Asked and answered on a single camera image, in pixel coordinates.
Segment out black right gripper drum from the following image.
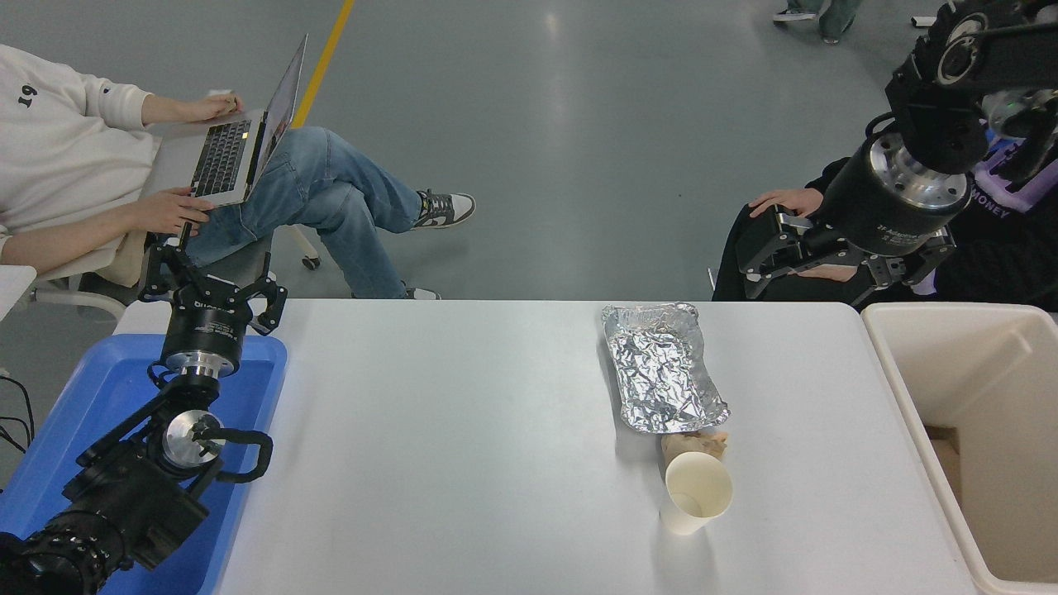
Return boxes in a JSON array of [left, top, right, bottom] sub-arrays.
[[806, 142, 970, 264]]

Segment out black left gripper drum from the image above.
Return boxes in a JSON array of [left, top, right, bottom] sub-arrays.
[[161, 276, 259, 366]]

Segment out white paper cup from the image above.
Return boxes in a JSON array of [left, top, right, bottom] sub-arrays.
[[660, 450, 735, 536]]

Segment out bin-side person's hand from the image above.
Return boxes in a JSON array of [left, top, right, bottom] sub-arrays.
[[747, 188, 826, 219]]

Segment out laptop person's right hand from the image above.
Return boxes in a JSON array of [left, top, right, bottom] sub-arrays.
[[135, 187, 218, 238]]

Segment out laptop person's left hand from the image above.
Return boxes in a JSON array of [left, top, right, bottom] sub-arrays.
[[192, 92, 245, 121]]

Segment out white wheeled chair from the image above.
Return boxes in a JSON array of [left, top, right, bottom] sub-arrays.
[[29, 223, 323, 323]]

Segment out person beside bin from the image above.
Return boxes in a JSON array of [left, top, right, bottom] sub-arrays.
[[711, 136, 1058, 315]]

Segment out silver laptop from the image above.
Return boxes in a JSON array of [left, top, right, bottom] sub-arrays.
[[186, 35, 309, 208]]

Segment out blue plastic tray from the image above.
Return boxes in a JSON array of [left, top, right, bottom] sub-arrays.
[[0, 333, 288, 595]]

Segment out white panel corner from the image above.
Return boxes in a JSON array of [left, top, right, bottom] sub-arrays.
[[0, 264, 38, 323]]

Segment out large pale bin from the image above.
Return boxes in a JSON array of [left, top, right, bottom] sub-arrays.
[[861, 302, 1058, 595]]

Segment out crinkled foil tray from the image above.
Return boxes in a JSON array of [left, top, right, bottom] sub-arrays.
[[601, 302, 732, 436]]

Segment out person with laptop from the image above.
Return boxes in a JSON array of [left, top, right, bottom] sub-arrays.
[[0, 41, 479, 302]]

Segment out standing person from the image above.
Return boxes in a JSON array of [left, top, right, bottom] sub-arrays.
[[772, 0, 862, 45]]

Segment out crumpled tan paper ball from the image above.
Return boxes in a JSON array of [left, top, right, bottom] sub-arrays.
[[660, 429, 730, 464]]

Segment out thin black cables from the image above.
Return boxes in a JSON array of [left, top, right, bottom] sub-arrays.
[[0, 376, 36, 455]]

